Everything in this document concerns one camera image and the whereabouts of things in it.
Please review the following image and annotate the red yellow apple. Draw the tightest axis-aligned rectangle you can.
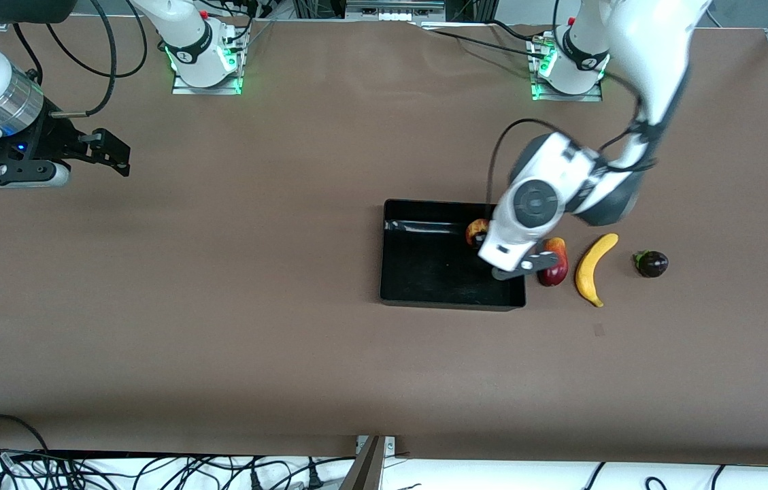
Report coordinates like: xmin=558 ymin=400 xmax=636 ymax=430
xmin=465 ymin=218 xmax=491 ymax=248

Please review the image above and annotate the yellow banana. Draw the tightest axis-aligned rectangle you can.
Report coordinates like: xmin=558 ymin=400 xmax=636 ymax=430
xmin=575 ymin=233 xmax=620 ymax=308

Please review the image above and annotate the black plastic box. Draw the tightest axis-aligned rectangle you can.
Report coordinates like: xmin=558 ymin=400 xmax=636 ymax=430
xmin=379 ymin=199 xmax=527 ymax=312

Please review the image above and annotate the red yellow mango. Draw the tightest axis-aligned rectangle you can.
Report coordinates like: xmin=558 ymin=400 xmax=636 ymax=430
xmin=537 ymin=237 xmax=569 ymax=287

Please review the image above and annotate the dark purple eggplant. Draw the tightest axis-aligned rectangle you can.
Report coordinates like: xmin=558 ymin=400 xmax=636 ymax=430
xmin=633 ymin=250 xmax=669 ymax=278

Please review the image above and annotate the dark metal pole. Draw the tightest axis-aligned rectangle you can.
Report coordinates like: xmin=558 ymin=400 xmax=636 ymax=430
xmin=339 ymin=436 xmax=384 ymax=490

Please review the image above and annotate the grey power strip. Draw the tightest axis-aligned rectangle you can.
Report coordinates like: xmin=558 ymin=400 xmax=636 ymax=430
xmin=345 ymin=0 xmax=447 ymax=22

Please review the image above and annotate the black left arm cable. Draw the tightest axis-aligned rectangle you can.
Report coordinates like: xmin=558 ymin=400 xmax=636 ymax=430
xmin=488 ymin=68 xmax=661 ymax=208

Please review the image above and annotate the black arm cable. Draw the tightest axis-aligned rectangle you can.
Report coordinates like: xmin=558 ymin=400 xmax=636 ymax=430
xmin=13 ymin=0 xmax=150 ymax=118
xmin=488 ymin=68 xmax=661 ymax=208

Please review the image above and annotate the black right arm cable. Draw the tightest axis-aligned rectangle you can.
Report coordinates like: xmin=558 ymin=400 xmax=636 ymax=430
xmin=13 ymin=0 xmax=150 ymax=118

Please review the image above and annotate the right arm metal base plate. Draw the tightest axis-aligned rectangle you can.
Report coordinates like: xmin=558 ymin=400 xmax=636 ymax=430
xmin=171 ymin=67 xmax=244 ymax=96

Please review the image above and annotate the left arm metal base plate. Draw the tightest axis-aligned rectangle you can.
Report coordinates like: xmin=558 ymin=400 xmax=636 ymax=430
xmin=530 ymin=34 xmax=603 ymax=103

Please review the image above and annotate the black table cable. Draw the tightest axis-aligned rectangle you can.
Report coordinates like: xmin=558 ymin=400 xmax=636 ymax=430
xmin=418 ymin=24 xmax=548 ymax=59
xmin=489 ymin=18 xmax=538 ymax=40

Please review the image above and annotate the small metal bracket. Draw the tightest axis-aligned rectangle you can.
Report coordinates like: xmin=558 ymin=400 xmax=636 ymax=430
xmin=355 ymin=436 xmax=397 ymax=457

